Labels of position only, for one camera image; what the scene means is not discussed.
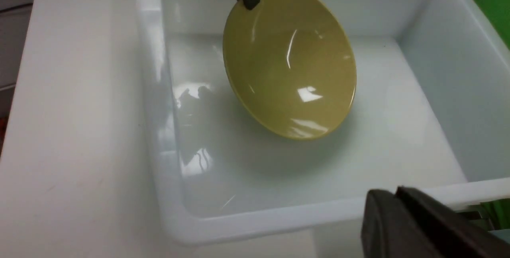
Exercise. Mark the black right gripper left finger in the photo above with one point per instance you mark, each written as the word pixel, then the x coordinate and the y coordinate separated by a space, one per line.
pixel 390 231

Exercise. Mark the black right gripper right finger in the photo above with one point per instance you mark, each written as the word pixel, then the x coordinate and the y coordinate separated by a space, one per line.
pixel 450 233

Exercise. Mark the yellow noodle bowl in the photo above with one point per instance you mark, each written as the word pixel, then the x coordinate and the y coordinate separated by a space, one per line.
pixel 291 65

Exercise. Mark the white plastic tub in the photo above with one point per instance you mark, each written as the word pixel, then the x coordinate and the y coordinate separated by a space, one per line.
pixel 125 139

